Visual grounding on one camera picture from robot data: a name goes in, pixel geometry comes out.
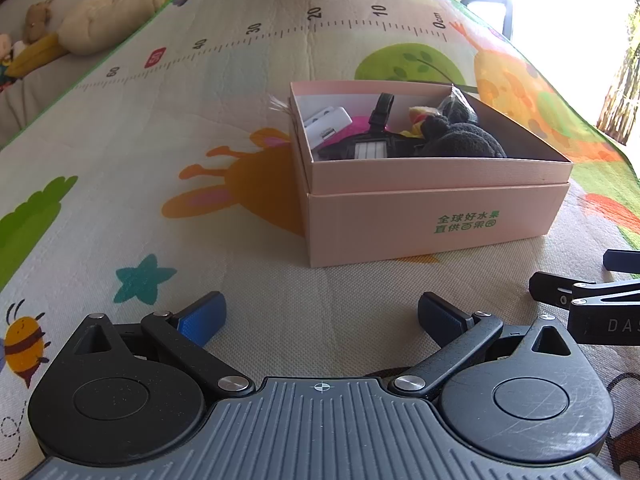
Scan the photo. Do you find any printed play mat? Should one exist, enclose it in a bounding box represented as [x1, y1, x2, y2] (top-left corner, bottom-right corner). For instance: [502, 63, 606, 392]
[0, 0, 640, 480]

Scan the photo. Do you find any grey bed sheet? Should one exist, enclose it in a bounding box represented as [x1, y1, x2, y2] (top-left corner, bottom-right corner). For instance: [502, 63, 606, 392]
[0, 35, 128, 148]

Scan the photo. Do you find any black plush toy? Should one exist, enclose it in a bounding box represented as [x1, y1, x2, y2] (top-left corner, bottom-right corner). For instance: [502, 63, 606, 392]
[414, 110, 509, 160]

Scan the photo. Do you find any dark plastic packet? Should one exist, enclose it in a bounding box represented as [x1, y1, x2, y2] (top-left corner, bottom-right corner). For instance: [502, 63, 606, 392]
[434, 84, 482, 125]

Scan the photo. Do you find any cream plush toy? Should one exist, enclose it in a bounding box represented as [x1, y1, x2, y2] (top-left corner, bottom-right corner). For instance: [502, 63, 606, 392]
[59, 0, 167, 57]

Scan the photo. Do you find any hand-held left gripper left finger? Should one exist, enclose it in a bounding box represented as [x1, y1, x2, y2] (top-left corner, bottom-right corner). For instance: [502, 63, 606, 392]
[74, 290, 257, 401]

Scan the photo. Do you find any black luggage tag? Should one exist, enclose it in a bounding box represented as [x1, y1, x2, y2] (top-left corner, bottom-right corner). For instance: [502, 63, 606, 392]
[314, 92, 418, 162]

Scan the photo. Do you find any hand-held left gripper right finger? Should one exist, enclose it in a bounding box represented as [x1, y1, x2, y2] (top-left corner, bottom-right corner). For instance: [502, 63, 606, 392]
[388, 290, 577, 402]

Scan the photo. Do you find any palm plant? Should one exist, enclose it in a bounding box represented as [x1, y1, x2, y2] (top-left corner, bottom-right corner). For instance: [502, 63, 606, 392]
[594, 30, 640, 147]

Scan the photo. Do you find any pink cardboard box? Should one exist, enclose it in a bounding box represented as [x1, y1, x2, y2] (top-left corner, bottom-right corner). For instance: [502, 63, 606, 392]
[288, 80, 574, 269]

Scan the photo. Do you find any small tan plush toy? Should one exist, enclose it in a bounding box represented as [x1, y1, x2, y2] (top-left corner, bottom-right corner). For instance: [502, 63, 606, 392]
[22, 0, 57, 45]

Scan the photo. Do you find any grey battery case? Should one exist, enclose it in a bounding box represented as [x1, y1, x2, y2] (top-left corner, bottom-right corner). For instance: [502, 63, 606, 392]
[301, 105, 352, 150]

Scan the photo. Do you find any pink mesh toy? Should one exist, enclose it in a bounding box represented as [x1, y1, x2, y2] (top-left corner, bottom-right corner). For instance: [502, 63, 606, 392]
[340, 115, 372, 138]

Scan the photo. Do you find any yellow cushion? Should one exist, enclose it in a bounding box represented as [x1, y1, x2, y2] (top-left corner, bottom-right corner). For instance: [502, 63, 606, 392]
[4, 32, 67, 80]

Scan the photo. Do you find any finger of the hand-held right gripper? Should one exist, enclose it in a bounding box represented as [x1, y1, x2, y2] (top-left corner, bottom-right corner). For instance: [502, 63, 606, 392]
[529, 270, 640, 308]
[602, 248, 640, 275]

